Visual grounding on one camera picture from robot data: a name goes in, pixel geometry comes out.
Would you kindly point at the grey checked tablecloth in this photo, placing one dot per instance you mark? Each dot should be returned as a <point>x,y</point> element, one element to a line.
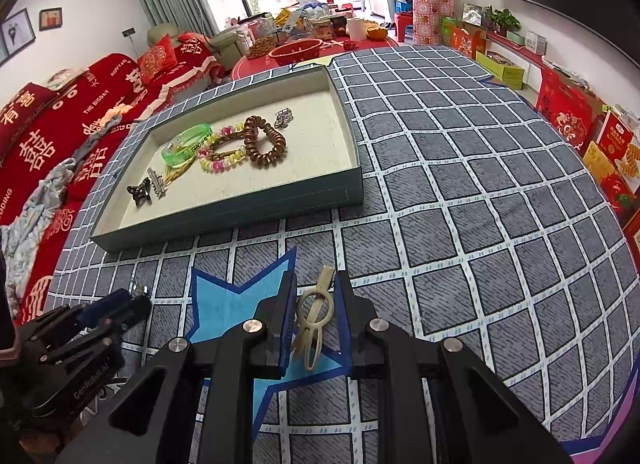
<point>475,194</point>

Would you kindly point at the black hair claw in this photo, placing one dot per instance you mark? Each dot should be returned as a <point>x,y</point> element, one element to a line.
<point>139,192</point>

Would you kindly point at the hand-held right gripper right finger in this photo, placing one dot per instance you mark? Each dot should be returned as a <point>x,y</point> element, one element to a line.
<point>345,329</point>

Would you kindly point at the orange waffle box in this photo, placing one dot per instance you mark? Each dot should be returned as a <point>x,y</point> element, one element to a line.
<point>620,144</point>

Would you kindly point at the red plastic basket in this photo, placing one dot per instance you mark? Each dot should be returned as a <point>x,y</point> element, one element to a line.
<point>295,52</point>

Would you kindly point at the green yellow flat box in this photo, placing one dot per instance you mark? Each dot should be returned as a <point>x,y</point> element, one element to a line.
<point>500,69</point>

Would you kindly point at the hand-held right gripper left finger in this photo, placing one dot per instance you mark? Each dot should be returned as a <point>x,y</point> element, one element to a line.
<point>286,329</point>

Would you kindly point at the grey crumpled cloth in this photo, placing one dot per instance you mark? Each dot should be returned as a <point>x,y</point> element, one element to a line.
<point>35,224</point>

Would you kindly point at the blue star patch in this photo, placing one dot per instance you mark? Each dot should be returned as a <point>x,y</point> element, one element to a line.
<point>220,304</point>

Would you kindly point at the pink star patch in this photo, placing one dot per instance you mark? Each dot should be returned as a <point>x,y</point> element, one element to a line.
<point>595,455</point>

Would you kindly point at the large red gift box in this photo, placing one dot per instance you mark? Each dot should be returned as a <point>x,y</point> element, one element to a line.
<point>567,112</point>

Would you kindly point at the red low shelf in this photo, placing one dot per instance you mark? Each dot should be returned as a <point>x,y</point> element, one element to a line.
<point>515,52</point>

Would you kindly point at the red round table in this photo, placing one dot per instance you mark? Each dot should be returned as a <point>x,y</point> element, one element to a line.
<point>250,69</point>

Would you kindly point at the red plastic stool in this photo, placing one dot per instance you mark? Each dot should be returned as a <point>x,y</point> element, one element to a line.
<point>404,25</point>

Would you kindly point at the beige hair clip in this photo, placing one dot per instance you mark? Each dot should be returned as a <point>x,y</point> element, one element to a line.
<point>312,309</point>

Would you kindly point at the red printed sofa cover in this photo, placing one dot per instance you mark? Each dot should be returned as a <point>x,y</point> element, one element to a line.
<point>55,119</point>

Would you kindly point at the green translucent bangle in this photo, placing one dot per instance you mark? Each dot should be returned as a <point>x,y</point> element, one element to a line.
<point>182,154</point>

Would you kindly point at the silver heart brooch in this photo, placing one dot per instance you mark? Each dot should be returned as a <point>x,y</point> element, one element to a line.
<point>283,118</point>

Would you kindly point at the orange bowl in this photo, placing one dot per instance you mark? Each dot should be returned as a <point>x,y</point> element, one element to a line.
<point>376,33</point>

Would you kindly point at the beige armchair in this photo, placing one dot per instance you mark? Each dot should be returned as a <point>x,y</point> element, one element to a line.
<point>225,44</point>

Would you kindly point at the red patterned cushion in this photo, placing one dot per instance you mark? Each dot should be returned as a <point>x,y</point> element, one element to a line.
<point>157,63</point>

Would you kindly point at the small framed wall picture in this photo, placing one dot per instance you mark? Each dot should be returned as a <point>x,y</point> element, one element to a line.
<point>50,19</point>

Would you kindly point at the teal jewelry tray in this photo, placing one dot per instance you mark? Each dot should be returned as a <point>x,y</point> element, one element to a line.
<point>310,164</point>

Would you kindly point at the orange gift bag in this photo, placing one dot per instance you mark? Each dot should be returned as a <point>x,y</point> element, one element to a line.
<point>465,39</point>

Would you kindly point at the large framed wall picture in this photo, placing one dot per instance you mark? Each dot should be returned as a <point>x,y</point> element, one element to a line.
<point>17,33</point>

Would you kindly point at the green potted plant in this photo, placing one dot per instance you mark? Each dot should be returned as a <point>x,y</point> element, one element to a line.
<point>502,19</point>

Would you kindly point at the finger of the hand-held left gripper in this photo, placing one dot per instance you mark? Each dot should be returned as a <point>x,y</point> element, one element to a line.
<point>107,303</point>
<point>132,314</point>

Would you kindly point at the small white box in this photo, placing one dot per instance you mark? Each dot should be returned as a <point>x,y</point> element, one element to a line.
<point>535,42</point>

